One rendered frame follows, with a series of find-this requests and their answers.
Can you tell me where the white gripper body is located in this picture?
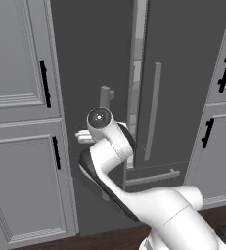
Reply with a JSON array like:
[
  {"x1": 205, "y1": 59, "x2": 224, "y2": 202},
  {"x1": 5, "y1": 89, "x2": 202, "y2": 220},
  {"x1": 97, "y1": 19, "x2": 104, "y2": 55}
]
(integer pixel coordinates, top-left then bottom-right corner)
[{"x1": 74, "y1": 129, "x2": 96, "y2": 146}]

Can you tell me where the dark grey fridge drawer front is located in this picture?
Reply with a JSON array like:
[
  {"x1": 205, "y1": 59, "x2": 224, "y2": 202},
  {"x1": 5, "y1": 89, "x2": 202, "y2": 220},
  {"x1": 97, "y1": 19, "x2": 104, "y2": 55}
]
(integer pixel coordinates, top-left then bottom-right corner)
[{"x1": 123, "y1": 160, "x2": 191, "y2": 193}]

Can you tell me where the dark grey fridge door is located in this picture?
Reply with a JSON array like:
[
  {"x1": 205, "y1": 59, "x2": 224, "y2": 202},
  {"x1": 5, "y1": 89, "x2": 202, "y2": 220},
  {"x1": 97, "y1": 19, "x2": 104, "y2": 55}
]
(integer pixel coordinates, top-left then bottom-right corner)
[
  {"x1": 49, "y1": 0, "x2": 136, "y2": 237},
  {"x1": 134, "y1": 0, "x2": 226, "y2": 170}
]

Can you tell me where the grey fridge body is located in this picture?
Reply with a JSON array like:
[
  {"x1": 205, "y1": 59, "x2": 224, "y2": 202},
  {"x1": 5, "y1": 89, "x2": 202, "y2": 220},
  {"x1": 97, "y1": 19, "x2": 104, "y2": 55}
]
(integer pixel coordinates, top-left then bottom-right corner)
[{"x1": 126, "y1": 0, "x2": 150, "y2": 170}]

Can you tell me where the grey fridge drawer handle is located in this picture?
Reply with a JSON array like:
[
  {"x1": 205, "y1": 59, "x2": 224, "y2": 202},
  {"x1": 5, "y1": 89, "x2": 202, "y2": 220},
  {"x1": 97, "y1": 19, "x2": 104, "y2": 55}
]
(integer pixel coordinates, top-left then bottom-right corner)
[{"x1": 124, "y1": 168, "x2": 182, "y2": 188}]

